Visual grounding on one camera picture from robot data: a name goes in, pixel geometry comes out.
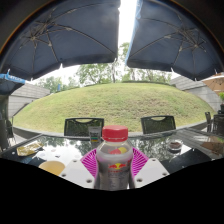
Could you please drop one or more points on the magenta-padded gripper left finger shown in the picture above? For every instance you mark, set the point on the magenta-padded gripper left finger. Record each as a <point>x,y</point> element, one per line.
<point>76,173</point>

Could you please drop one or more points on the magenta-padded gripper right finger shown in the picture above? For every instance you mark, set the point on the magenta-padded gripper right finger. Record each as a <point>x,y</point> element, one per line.
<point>151,171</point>

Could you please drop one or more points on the red-capped drink bottle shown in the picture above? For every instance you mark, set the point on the red-capped drink bottle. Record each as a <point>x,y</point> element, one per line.
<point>114,166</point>

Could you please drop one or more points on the small dark ashtray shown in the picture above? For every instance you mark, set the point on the small dark ashtray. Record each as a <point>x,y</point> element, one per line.
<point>175,145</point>

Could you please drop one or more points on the grey standing tube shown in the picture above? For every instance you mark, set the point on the grey standing tube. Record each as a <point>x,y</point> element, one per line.
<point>94,135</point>

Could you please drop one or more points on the dark mesh-back chair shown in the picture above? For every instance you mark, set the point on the dark mesh-back chair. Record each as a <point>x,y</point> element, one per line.
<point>158,125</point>
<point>83,127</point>

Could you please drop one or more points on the brown flat item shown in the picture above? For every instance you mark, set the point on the brown flat item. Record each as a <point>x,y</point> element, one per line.
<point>213,147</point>

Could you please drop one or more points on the dark wicker chair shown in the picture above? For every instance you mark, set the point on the dark wicker chair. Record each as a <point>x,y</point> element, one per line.
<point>4,133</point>

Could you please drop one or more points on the tan patio umbrella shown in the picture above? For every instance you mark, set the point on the tan patio umbrella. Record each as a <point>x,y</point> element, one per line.
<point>215,83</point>

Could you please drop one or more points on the blue-edged patio umbrella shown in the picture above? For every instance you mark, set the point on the blue-edged patio umbrella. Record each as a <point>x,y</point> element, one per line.
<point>8,83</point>

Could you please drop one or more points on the large navy patio umbrella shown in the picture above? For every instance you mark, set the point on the large navy patio umbrella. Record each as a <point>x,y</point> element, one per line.
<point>66,33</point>

